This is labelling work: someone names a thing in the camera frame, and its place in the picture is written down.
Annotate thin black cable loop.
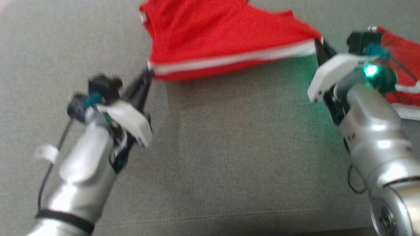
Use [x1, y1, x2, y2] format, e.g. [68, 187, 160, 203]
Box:
[347, 164, 368, 195]

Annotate grey fabric sofa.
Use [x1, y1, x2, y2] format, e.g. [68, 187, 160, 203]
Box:
[0, 0, 420, 236]

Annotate red shorts with white stripe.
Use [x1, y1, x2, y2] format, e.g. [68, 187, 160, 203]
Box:
[139, 0, 324, 82]

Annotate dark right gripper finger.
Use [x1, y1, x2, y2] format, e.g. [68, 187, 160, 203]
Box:
[317, 38, 337, 61]
[314, 38, 329, 66]

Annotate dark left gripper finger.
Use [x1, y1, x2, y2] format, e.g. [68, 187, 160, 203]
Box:
[137, 69, 155, 114]
[123, 68, 152, 103]

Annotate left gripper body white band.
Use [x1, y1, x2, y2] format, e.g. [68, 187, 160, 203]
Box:
[105, 100, 154, 148]

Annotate black cable with teal plug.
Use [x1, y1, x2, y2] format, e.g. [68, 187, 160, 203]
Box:
[365, 44, 419, 83]
[37, 93, 102, 212]

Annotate white cable tag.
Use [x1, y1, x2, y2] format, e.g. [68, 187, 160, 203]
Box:
[35, 144, 60, 165]

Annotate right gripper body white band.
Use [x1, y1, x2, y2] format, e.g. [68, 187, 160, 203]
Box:
[307, 54, 378, 103]

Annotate red basketball jersey white trim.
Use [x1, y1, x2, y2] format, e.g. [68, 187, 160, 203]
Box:
[367, 26, 420, 121]

